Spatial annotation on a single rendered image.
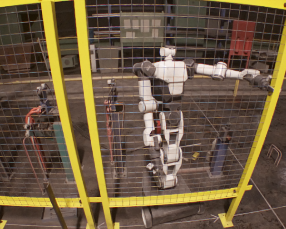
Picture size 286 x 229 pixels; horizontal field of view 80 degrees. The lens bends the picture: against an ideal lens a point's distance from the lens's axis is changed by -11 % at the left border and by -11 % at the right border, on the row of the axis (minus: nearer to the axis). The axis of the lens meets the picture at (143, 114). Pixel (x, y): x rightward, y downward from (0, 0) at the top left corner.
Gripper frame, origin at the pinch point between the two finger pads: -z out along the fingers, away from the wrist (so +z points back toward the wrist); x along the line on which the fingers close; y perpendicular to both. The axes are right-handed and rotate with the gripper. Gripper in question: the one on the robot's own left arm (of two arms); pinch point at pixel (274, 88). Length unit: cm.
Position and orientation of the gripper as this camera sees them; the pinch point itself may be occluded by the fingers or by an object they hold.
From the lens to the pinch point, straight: 139.1
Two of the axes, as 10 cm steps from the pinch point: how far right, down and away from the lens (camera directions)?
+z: -0.7, -4.5, 8.9
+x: -10.0, 0.3, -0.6
